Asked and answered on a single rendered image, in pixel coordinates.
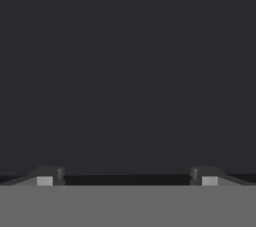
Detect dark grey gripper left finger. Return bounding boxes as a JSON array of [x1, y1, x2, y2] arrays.
[[2, 165, 66, 187]]

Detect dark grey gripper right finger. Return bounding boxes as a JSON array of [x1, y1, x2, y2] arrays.
[[189, 165, 252, 187]]

